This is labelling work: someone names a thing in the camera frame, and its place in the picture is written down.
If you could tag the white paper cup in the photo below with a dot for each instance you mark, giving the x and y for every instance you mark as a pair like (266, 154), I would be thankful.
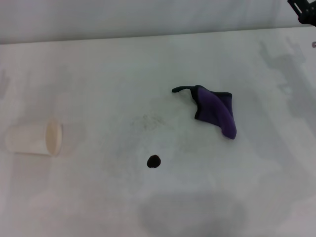
(29, 139)

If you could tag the black water stain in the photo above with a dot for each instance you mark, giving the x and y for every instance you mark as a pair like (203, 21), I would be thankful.
(153, 161)

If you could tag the purple rag with black trim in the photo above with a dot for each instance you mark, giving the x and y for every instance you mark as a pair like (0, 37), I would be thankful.
(219, 111)

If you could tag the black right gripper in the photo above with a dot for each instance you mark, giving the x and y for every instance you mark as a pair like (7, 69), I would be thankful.
(308, 14)

